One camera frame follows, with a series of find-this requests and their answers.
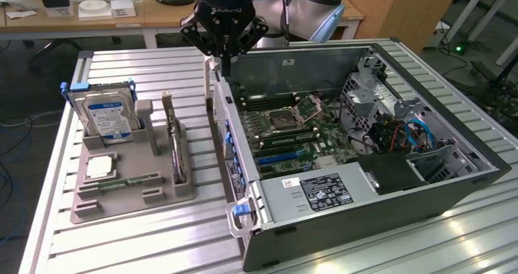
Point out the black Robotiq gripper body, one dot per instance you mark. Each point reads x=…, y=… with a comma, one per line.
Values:
x=224, y=13

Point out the Nvidia graphics card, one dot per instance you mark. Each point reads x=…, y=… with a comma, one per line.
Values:
x=178, y=152

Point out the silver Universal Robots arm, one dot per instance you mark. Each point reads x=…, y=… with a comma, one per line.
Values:
x=311, y=1

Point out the wooden desk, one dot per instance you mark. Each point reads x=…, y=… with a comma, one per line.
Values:
x=170, y=13

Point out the plain white box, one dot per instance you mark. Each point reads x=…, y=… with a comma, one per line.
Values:
x=122, y=8

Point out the black RAM slot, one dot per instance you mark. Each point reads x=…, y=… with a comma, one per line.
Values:
x=271, y=107
x=268, y=100
x=270, y=104
x=268, y=96

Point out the white box with round hole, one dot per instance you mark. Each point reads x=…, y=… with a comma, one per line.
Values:
x=95, y=10

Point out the metal socket cover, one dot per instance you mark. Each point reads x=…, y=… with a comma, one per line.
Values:
x=310, y=105

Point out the black and white box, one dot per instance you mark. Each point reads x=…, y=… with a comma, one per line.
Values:
x=56, y=7

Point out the silver drive cage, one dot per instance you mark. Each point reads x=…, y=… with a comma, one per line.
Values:
x=363, y=95

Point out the wooden cabinet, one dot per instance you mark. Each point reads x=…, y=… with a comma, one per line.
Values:
x=405, y=13

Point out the hard disk with blue caddy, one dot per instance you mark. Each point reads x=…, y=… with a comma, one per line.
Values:
x=104, y=116

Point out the green motherboard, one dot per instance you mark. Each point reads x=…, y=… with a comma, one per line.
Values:
x=323, y=128

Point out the green RAM stick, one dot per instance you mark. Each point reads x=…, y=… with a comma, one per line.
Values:
x=288, y=138
x=126, y=183

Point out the long black expansion slot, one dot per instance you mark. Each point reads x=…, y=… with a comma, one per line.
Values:
x=279, y=151

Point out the white paper tag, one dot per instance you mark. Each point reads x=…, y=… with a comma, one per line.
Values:
x=20, y=14

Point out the blue expansion slot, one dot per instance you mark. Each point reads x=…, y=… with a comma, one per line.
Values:
x=283, y=159

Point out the silver chipset heatsink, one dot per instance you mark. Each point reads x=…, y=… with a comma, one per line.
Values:
x=327, y=161

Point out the grey parts rack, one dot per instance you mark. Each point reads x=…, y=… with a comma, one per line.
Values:
x=134, y=165

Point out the device with green light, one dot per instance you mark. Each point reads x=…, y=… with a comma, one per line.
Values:
x=458, y=48

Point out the silver CPU chip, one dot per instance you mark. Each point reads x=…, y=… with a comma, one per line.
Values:
x=100, y=167

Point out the black stand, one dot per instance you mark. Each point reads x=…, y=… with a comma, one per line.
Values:
x=483, y=71

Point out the grey power supply unit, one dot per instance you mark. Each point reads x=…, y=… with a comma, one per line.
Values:
x=283, y=204

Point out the blue case latch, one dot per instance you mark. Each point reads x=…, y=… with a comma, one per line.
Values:
x=243, y=210

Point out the silver disk bay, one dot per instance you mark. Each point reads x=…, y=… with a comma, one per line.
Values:
x=441, y=165

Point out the black open PC case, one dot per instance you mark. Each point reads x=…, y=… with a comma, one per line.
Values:
x=363, y=225

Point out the white desk frame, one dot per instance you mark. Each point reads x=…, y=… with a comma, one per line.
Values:
x=507, y=49

